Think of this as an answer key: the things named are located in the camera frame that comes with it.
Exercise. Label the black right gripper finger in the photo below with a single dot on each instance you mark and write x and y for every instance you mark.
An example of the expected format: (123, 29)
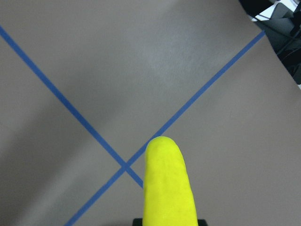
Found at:
(202, 222)

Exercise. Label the bright yellow banana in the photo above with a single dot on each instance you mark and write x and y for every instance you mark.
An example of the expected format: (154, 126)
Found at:
(168, 197)

